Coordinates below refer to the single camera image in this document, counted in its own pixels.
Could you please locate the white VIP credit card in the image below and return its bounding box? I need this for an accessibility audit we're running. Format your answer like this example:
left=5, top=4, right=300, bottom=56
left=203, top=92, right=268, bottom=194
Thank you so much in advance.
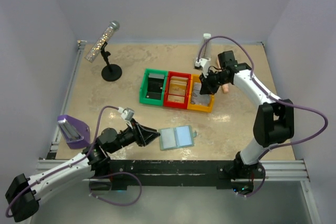
left=191, top=95, right=211, bottom=106

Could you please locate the green plastic bin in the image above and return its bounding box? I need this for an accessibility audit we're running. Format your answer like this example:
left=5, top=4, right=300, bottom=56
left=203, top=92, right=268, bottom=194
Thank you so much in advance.
left=139, top=68, right=168, bottom=106

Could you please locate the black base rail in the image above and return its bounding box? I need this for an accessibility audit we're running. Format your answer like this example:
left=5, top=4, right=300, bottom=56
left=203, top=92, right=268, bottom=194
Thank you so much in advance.
left=89, top=158, right=265, bottom=193

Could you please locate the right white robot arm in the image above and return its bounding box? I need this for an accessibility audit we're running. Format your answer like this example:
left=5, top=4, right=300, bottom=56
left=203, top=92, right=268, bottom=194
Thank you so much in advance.
left=198, top=51, right=294, bottom=179

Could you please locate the pink flashlight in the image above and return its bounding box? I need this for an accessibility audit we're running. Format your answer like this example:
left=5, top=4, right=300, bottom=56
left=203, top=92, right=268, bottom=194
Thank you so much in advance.
left=216, top=59, right=229, bottom=93

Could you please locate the white metronome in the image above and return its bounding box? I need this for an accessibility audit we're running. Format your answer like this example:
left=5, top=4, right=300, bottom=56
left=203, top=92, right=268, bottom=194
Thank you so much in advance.
left=194, top=33, right=212, bottom=69

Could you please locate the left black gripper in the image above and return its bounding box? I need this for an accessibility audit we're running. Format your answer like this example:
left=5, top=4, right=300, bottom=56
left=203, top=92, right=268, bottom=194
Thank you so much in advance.
left=109, top=118, right=161, bottom=154

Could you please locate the gold cards stack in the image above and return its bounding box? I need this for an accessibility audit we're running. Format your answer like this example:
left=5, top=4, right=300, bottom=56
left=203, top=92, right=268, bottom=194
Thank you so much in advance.
left=169, top=76, right=188, bottom=96

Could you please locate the purple block fixture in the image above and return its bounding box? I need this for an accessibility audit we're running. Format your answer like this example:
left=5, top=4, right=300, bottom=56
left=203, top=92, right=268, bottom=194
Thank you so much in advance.
left=57, top=114, right=91, bottom=150

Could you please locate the yellow plastic bin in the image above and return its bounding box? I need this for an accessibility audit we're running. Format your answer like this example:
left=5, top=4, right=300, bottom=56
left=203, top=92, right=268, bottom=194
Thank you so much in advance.
left=187, top=74, right=215, bottom=113

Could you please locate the purple cable loop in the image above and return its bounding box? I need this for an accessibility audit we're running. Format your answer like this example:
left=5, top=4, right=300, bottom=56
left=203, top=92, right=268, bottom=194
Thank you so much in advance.
left=88, top=171, right=144, bottom=206

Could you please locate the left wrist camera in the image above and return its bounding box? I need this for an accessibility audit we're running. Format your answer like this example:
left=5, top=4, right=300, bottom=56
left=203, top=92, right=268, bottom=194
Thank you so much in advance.
left=118, top=107, right=134, bottom=125

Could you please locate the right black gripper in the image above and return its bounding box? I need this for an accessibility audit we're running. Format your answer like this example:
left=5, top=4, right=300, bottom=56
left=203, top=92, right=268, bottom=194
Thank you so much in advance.
left=200, top=68, right=230, bottom=95

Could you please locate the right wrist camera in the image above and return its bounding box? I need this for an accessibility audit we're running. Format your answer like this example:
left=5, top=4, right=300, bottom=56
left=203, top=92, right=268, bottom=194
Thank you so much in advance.
left=194, top=58, right=211, bottom=76

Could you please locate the white cards stack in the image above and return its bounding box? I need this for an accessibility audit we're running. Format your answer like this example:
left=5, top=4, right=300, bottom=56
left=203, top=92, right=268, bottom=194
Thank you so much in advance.
left=192, top=82, right=202, bottom=97

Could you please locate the teal leather card holder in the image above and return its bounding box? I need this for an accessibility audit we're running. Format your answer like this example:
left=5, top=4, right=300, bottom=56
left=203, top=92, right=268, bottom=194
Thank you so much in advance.
left=159, top=125, right=197, bottom=151

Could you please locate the red plastic bin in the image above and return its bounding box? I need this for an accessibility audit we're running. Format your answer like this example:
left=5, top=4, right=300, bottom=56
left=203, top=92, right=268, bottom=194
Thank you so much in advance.
left=163, top=71, right=191, bottom=110

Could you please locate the glitter silver microphone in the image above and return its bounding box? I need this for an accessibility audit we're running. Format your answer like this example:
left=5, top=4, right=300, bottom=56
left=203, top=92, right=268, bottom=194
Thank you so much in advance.
left=85, top=20, right=120, bottom=63

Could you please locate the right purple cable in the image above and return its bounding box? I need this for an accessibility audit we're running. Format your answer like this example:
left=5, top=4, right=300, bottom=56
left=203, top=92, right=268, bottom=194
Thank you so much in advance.
left=197, top=35, right=329, bottom=198

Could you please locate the black cards stack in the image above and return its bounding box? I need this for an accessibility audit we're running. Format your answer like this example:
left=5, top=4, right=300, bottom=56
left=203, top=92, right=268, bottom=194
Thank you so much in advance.
left=146, top=73, right=165, bottom=100

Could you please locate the black microphone stand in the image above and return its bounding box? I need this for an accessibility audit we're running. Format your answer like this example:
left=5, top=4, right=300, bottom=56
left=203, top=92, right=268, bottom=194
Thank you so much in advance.
left=100, top=42, right=122, bottom=82

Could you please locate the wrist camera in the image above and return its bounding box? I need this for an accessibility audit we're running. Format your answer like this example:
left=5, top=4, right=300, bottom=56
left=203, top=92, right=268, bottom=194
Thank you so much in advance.
left=118, top=107, right=134, bottom=125
left=194, top=58, right=211, bottom=76

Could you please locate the gold credit card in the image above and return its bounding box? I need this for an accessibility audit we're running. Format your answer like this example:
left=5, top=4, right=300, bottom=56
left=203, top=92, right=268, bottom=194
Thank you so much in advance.
left=167, top=94, right=185, bottom=103

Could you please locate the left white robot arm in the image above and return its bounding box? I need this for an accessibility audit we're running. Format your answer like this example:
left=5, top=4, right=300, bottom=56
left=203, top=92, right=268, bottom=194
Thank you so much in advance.
left=5, top=119, right=160, bottom=222

